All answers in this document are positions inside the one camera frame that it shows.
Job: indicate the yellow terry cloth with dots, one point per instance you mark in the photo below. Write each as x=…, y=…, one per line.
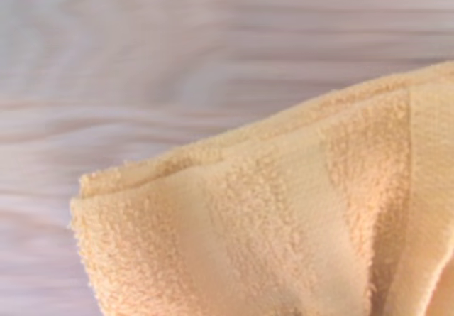
x=276, y=206

